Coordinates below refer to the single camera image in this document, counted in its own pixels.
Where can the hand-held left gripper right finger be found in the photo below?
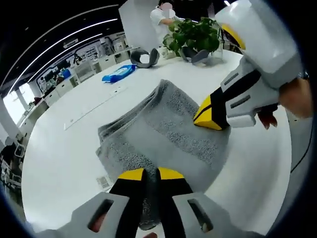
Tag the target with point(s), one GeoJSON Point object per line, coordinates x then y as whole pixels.
{"type": "Point", "coordinates": [174, 196]}

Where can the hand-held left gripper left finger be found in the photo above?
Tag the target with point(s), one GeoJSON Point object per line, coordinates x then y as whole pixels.
{"type": "Point", "coordinates": [123, 205]}

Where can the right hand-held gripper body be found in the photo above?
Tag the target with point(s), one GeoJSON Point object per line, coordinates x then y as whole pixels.
{"type": "Point", "coordinates": [267, 37]}

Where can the grey towel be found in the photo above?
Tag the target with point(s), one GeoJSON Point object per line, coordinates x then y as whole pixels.
{"type": "Point", "coordinates": [161, 129]}

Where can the person's left hand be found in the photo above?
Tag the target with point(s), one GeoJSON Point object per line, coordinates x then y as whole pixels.
{"type": "Point", "coordinates": [150, 235]}

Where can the person's right hand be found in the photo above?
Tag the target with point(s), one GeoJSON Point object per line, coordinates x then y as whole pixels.
{"type": "Point", "coordinates": [297, 99]}

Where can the white striped label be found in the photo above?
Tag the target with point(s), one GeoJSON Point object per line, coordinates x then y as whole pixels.
{"type": "Point", "coordinates": [102, 182]}

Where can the green potted plant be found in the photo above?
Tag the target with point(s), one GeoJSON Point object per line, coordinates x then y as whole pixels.
{"type": "Point", "coordinates": [195, 32]}

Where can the white table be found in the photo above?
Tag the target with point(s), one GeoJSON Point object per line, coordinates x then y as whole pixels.
{"type": "Point", "coordinates": [69, 153]}

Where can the white flat strip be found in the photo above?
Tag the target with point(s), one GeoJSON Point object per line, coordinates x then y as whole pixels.
{"type": "Point", "coordinates": [96, 107]}

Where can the blue wipes packet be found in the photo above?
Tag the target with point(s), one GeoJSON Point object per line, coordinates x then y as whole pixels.
{"type": "Point", "coordinates": [119, 74]}

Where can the blue storage box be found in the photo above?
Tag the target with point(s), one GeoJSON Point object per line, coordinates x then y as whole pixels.
{"type": "Point", "coordinates": [67, 74]}

